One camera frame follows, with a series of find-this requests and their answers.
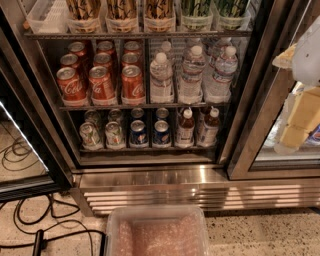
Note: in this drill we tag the blue can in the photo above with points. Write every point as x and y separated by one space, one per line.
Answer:
161 134
138 133

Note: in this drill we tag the front left white can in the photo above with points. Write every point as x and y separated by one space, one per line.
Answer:
91 139

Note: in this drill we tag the left tea bottle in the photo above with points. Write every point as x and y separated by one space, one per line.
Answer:
185 129

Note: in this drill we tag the water bottle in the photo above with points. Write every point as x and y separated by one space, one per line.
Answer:
161 79
192 67
217 83

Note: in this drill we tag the right brown tall can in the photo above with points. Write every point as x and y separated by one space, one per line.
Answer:
159 9

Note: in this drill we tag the front right cola can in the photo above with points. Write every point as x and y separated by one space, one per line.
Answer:
132 82

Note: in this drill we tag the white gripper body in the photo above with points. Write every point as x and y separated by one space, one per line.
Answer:
307 60

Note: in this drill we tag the middle brown tall can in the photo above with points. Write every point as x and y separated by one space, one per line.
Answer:
121 9

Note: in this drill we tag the middle water bottle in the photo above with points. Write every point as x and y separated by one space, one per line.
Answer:
192 67

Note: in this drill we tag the right glass fridge door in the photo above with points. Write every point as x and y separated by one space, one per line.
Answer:
287 21

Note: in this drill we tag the second row middle cola can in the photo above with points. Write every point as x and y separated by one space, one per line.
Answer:
103 59

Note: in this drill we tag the front left cola can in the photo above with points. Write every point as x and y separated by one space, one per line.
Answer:
70 84

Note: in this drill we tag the second row left cola can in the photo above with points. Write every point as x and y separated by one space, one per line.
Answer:
73 61

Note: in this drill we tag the right water bottle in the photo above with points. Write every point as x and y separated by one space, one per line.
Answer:
217 83

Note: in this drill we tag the front left blue can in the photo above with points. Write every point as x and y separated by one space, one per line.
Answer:
138 133

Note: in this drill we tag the second row right cola can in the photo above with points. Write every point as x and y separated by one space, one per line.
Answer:
130 59

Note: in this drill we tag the empty clear shelf tray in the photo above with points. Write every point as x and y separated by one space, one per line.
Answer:
48 17

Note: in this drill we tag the front right blue can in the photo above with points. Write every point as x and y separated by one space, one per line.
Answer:
161 134

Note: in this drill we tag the white can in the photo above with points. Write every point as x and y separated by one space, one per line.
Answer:
114 135
91 139

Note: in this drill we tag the clear plastic bin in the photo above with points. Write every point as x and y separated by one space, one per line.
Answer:
165 230

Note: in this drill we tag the brown tall can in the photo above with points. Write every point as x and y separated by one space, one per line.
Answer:
83 9
159 9
121 9

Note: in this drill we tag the green tall can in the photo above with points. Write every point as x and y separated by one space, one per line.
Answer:
232 8
195 8

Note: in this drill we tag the tea bottle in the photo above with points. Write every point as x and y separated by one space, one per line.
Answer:
185 129
208 128

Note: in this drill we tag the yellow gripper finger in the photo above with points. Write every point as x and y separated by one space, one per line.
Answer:
284 60
300 116

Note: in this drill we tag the open left glass door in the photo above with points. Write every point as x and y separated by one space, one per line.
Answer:
29 167

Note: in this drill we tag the right tea bottle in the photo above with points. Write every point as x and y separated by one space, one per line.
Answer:
208 128

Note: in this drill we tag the front middle cola can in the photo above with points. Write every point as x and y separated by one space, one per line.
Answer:
101 83

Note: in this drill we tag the stainless steel fridge cabinet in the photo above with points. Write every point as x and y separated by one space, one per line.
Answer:
105 179

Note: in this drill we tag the left brown tall can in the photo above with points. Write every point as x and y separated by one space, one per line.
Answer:
83 9

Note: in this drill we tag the left water bottle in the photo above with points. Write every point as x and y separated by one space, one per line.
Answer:
161 79

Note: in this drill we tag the second row cola can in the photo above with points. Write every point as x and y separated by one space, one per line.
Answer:
103 59
73 61
130 59

